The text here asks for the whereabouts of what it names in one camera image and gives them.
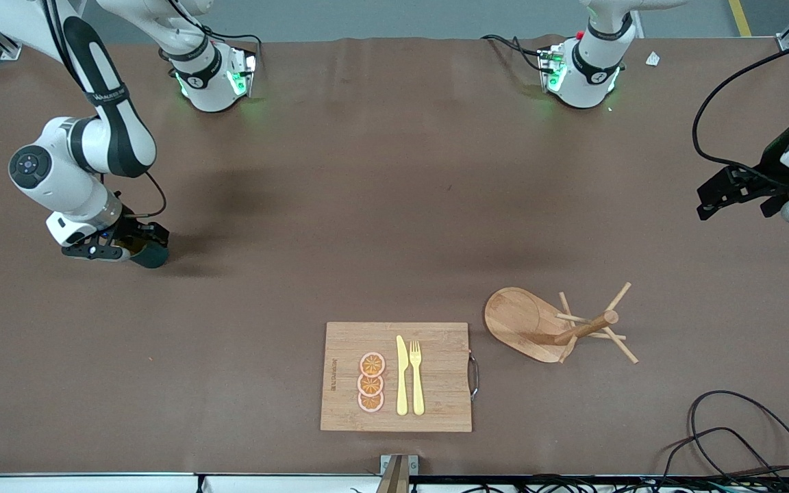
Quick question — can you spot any dark teal cup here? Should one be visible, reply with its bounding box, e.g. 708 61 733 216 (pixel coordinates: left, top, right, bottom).
131 240 170 269

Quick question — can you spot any wooden cup rack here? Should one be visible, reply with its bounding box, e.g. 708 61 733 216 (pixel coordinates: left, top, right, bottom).
484 281 640 365

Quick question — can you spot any brown table mat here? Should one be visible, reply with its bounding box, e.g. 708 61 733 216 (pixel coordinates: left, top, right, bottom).
0 34 789 477

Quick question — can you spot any yellow plastic knife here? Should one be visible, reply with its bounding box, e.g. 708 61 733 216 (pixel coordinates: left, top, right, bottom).
396 335 410 416

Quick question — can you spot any yellow plastic fork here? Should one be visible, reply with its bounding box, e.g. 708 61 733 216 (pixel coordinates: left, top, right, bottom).
409 340 425 416

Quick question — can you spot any bamboo cutting board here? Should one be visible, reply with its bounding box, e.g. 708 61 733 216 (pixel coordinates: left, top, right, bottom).
320 322 473 433

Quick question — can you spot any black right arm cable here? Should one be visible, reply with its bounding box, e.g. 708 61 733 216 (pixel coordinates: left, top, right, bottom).
121 170 168 220

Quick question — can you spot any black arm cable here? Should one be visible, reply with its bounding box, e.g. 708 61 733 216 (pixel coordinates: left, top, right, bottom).
692 38 789 186
121 170 168 220

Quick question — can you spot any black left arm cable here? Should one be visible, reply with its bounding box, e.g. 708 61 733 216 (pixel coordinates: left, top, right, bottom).
692 38 789 186

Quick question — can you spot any black looped cable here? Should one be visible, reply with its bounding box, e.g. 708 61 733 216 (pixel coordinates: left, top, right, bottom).
688 390 789 480
662 428 775 480

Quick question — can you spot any white table rail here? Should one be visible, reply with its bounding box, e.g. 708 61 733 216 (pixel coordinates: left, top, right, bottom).
0 472 381 493

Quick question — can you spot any black cable bundle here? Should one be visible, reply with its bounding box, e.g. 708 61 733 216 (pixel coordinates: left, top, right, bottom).
408 472 789 493

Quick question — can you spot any grey metal bracket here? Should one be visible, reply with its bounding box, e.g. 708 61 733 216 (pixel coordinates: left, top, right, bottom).
377 454 419 493

